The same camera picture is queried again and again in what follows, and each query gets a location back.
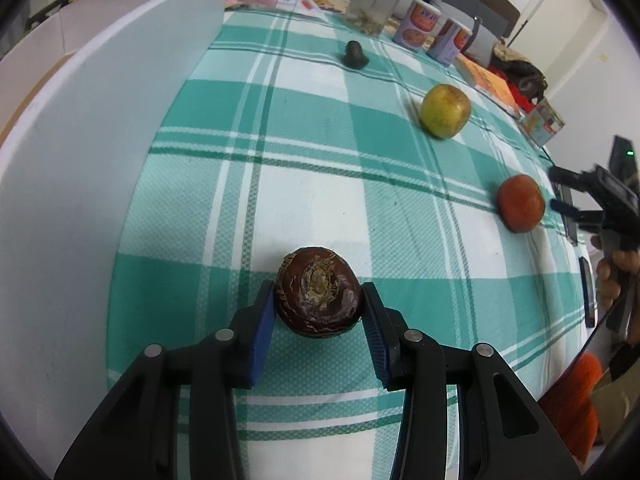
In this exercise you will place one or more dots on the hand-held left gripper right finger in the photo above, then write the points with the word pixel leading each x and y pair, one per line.
pixel 373 335

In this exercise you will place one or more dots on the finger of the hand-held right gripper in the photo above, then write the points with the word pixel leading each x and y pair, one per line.
pixel 570 176
pixel 575 210

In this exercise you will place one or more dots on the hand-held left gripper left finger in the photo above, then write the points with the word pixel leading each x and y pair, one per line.
pixel 264 332

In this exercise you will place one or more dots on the red orange tomato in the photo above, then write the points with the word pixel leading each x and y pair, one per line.
pixel 521 203

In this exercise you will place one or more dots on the large dark brown water chestnut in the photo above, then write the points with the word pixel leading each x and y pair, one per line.
pixel 320 292

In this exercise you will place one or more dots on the white box with cardboard bottom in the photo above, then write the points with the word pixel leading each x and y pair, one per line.
pixel 90 160

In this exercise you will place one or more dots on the person's right hand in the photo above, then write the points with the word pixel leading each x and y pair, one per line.
pixel 607 280

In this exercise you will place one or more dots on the small printed box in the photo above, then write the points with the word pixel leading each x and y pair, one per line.
pixel 542 122

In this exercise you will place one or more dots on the dark red bag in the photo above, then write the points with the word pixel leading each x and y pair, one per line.
pixel 520 76

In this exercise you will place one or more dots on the orange flat packet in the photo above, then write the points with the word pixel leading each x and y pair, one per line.
pixel 487 82

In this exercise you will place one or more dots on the yellow green apple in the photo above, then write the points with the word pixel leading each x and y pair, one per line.
pixel 445 111

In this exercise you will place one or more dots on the white door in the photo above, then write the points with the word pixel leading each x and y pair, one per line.
pixel 560 10

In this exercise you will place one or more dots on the green white checked tablecloth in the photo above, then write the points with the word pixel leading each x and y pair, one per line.
pixel 320 170

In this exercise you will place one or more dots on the small dark water chestnut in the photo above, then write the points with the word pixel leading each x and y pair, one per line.
pixel 356 55

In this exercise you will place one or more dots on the clear jar with black lid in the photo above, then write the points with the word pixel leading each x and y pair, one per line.
pixel 372 7

